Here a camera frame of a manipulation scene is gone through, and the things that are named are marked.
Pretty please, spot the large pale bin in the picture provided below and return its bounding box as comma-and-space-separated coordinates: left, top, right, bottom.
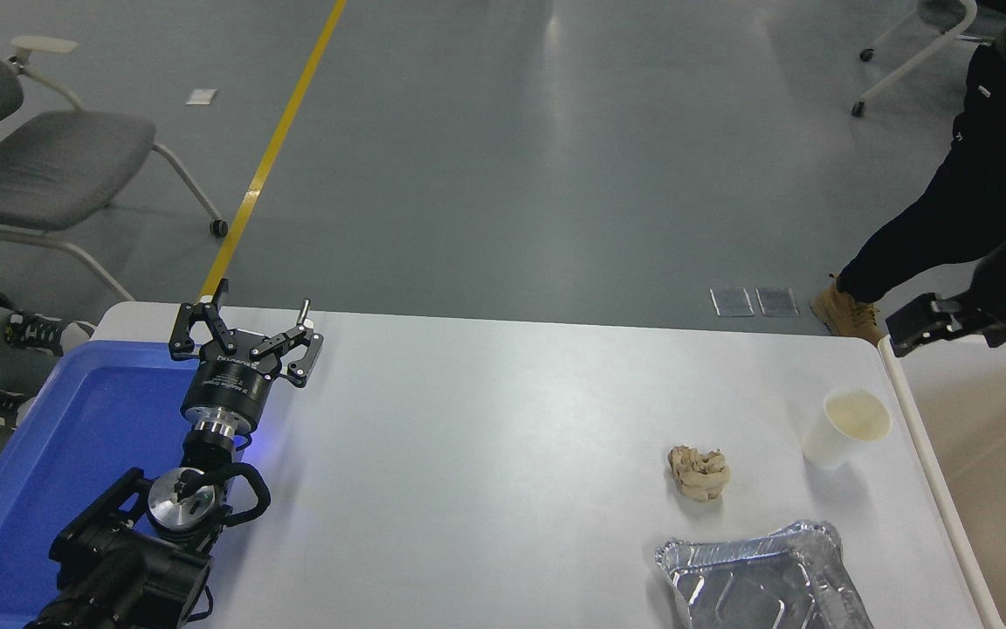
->
879, 335, 1006, 629

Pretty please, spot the crumpled tan paper ball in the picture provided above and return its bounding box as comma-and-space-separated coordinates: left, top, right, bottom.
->
668, 445, 731, 503

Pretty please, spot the standing person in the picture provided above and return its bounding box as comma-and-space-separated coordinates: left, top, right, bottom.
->
811, 0, 1006, 346

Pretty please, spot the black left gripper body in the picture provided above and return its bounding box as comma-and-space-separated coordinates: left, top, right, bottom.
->
182, 335, 286, 431

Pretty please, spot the silver foil tray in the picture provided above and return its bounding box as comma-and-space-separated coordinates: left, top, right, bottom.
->
654, 522, 875, 629

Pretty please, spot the white-framed wheeled chair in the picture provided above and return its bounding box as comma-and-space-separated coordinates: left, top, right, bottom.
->
852, 0, 1006, 119

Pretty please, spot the clear floor plate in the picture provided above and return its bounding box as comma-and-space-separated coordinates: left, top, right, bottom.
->
711, 288, 755, 317
756, 288, 801, 317

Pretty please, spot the seated person with black sneakers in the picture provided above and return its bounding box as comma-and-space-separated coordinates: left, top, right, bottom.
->
0, 293, 100, 429

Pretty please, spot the blue plastic tray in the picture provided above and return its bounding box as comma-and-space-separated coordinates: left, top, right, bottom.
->
0, 341, 251, 629

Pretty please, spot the grey padded chair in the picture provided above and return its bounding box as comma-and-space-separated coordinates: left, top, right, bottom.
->
0, 0, 231, 302

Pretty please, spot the white paper cup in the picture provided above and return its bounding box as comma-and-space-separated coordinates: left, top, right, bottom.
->
802, 387, 893, 471

